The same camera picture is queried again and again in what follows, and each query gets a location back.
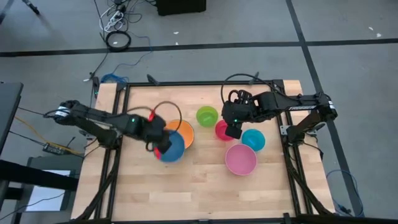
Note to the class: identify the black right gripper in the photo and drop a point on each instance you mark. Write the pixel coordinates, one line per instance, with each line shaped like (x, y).
(237, 112)

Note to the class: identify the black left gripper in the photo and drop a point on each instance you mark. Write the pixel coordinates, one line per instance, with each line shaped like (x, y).
(155, 128)

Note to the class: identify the blue plastic bowl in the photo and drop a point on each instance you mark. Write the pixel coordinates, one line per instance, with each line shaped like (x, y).
(175, 149)

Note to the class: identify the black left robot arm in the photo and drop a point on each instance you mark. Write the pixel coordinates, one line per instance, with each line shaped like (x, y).
(93, 119)

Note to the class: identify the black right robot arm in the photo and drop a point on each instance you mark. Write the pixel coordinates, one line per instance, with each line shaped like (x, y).
(292, 107)

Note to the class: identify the magenta plastic bowl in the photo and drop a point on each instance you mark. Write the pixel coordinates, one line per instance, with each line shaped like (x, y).
(221, 132)

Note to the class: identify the teal plastic bowl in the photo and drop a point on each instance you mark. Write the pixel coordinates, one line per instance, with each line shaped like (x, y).
(254, 140)

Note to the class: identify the orange plastic bowl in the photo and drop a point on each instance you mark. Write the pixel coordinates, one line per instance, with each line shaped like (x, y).
(185, 130)

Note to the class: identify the pink plastic bowl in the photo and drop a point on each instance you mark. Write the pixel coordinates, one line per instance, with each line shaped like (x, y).
(241, 159)

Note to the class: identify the green plastic bowl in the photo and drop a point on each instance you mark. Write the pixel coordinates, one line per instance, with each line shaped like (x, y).
(207, 116)

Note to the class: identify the small black electronic device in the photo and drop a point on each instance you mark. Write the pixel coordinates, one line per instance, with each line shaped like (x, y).
(54, 149)

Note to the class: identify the black side desk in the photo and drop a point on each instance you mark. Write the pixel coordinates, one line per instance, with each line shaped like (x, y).
(37, 179)

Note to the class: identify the black box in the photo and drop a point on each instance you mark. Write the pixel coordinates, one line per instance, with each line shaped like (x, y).
(181, 7)

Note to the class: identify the dark monitor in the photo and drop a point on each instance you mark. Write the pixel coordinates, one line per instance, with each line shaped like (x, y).
(8, 109)

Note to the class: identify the black tripod leg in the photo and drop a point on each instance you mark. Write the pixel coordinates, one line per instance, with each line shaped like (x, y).
(31, 7)

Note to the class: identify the silver mounting bracket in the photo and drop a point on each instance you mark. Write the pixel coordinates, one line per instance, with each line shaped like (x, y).
(283, 130)

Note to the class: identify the black metal table frame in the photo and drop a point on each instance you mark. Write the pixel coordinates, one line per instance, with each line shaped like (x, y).
(202, 83)

